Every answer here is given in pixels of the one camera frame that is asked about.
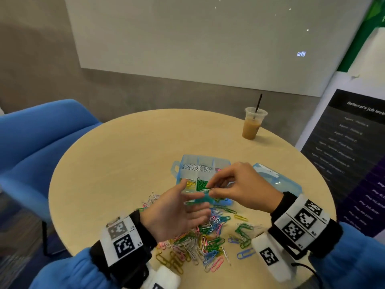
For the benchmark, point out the person's left hand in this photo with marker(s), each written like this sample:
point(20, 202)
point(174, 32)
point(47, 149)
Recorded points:
point(171, 216)

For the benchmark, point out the person's right hand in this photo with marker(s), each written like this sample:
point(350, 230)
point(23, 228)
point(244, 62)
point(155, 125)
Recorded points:
point(246, 186)

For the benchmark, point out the bunch of yellow paper clips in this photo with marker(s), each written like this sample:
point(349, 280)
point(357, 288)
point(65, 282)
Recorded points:
point(189, 185)

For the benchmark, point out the pile of coloured paper clips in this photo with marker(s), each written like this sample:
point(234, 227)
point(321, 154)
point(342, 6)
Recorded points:
point(204, 237)

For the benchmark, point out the bunch of green paper clips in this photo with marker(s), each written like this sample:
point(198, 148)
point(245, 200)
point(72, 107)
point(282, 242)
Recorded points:
point(202, 184)

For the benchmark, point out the blue compartment organizer box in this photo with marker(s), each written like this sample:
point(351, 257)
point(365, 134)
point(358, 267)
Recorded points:
point(201, 160)

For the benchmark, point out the person's left forearm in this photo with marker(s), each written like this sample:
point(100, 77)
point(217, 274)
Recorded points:
point(72, 271)

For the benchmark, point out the blue transparent box lid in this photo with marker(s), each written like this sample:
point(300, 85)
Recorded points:
point(281, 180)

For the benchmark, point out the left wrist marker band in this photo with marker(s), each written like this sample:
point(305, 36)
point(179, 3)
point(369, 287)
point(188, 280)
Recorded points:
point(122, 240)

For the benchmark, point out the wrist marker band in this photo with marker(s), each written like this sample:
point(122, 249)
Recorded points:
point(301, 222)
point(122, 240)

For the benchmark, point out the iced coffee plastic cup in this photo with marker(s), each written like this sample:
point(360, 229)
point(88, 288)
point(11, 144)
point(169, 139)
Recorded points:
point(252, 128)

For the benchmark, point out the right wrist marker band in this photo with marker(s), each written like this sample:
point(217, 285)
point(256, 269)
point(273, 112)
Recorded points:
point(301, 222)

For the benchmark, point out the black drinking straw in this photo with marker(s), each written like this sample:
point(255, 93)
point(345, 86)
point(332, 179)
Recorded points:
point(258, 103)

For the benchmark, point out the round wooden table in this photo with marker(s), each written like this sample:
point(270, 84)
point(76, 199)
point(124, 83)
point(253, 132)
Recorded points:
point(114, 153)

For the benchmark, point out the standing poster banner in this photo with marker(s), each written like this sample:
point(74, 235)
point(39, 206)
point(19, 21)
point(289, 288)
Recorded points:
point(355, 153)

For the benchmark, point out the blue upholstered chair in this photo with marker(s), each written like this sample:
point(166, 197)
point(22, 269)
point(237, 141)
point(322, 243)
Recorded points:
point(30, 147)

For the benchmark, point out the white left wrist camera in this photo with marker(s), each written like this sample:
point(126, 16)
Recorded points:
point(161, 278)

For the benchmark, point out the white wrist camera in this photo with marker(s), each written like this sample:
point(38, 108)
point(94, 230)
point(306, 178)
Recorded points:
point(161, 278)
point(270, 257)

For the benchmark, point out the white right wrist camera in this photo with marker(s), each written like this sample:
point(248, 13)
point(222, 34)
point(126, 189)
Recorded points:
point(270, 257)

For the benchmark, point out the white wall board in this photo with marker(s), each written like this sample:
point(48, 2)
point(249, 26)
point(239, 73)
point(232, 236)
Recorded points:
point(210, 39)

